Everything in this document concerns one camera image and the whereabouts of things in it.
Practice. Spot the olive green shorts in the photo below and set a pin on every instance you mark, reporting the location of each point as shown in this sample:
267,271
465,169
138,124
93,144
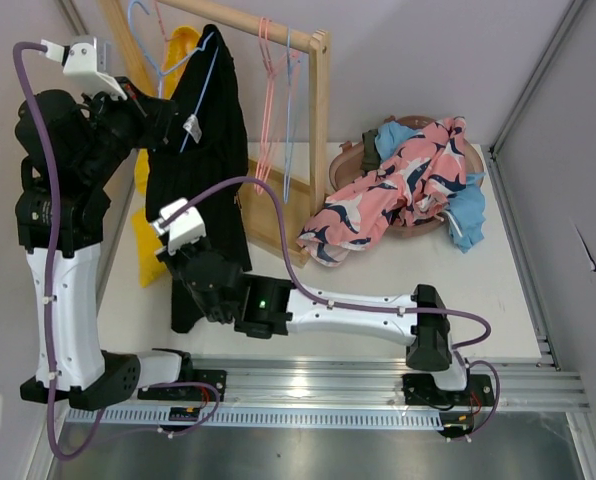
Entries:
371,158

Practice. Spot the yellow shorts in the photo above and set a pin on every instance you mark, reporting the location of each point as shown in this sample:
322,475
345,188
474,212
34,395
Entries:
147,242

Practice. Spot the light blue shorts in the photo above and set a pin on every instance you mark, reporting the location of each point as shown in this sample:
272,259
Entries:
465,211

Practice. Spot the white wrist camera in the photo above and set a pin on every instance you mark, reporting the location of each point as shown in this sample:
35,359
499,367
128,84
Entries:
84,62
180,224

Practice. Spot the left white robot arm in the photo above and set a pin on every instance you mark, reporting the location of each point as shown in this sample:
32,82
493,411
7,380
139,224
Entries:
73,149

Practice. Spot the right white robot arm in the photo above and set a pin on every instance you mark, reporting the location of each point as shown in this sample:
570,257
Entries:
261,307

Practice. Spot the pink translucent plastic basin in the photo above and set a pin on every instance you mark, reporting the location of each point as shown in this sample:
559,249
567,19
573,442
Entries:
346,167

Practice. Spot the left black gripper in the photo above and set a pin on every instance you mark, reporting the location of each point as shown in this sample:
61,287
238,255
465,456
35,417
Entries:
150,114

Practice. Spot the pink patterned shorts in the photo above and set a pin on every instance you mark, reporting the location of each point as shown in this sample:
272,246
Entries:
411,186

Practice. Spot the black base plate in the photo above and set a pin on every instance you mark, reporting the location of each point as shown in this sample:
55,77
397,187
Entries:
419,389
200,393

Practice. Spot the black shorts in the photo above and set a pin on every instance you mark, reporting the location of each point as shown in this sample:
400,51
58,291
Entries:
185,167

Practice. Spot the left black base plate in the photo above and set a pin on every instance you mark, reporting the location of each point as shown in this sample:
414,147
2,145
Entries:
200,393

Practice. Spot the wooden clothes rack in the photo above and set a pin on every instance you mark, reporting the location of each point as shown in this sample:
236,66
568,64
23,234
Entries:
311,195

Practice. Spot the slotted cable duct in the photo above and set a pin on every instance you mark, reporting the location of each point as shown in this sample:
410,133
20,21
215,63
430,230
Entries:
226,416

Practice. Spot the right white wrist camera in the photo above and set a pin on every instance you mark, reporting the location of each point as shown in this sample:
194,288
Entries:
180,224

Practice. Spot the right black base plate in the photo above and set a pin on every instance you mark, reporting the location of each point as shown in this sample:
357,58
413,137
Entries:
419,389

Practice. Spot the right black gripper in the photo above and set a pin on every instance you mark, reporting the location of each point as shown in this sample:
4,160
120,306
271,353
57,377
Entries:
172,260

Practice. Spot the aluminium mounting rail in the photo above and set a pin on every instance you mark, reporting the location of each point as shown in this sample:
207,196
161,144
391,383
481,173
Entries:
377,384

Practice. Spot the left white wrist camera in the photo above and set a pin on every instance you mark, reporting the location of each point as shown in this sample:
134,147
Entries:
84,62

